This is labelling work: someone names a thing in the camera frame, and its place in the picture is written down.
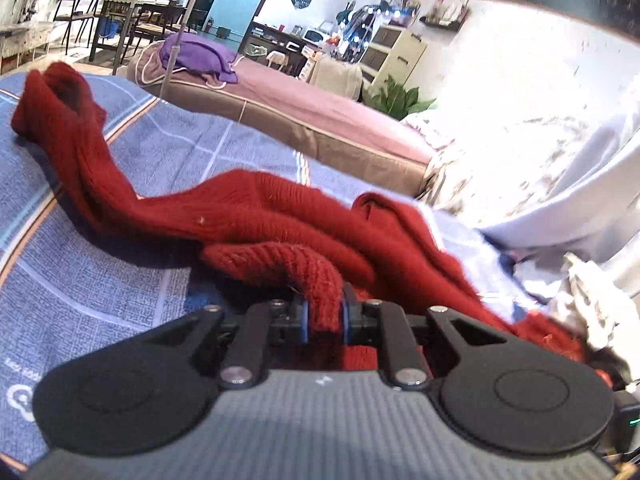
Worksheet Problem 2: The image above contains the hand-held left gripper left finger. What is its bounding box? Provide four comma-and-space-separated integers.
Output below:
145, 294, 311, 391

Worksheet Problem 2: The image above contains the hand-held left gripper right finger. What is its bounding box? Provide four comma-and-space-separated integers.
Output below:
341, 282, 508, 391

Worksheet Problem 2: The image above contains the red knitted sweater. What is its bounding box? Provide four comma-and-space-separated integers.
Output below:
11, 61, 617, 386

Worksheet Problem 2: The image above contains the crumpled white cloth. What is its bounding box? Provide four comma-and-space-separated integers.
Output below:
547, 252, 640, 356

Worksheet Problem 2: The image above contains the pink mattress bed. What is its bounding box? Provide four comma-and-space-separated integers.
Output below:
126, 42, 441, 198

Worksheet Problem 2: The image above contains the pale lilac sheet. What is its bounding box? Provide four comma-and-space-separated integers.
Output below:
425, 110, 640, 311

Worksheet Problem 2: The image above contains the green potted plant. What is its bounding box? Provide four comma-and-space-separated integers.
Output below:
361, 75, 437, 121

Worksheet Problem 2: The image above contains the blue patterned bed sheet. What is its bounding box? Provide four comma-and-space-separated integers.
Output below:
0, 71, 551, 471

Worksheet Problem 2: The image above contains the beige cushion seat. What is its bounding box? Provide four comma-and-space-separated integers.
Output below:
300, 55, 365, 101

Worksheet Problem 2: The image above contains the cream drawer cabinet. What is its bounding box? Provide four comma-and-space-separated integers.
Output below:
359, 24, 428, 88

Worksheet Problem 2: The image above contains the white floral quilt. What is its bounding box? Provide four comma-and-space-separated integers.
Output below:
400, 0, 640, 241

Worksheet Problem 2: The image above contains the dark low desk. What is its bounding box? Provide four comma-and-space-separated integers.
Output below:
240, 22, 326, 76

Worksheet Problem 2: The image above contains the purple cloth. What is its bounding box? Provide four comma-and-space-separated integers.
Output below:
159, 31, 240, 83

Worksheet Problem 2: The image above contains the black rack with lights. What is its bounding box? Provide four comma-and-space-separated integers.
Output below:
332, 2, 401, 63

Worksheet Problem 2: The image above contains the thin metal pole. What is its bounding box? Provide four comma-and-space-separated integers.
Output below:
160, 0, 208, 98

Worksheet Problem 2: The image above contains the wooden dining table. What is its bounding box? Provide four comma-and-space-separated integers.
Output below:
90, 0, 187, 76

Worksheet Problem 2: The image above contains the dark metal chair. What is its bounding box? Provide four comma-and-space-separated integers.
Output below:
52, 0, 103, 56

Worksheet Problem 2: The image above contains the white low cabinet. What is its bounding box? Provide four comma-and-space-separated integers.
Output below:
0, 22, 56, 73

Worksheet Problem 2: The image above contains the wall shelf with bottles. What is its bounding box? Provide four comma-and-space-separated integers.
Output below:
419, 0, 472, 32

